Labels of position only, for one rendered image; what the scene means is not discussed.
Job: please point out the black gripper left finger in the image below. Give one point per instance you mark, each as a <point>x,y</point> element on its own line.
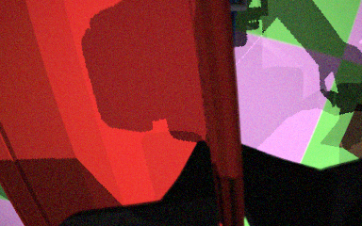
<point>190,201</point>

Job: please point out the blue plastic tray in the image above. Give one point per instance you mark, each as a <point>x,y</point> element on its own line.
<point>234,16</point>

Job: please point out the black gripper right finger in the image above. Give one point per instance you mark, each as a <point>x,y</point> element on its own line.
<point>279,192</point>

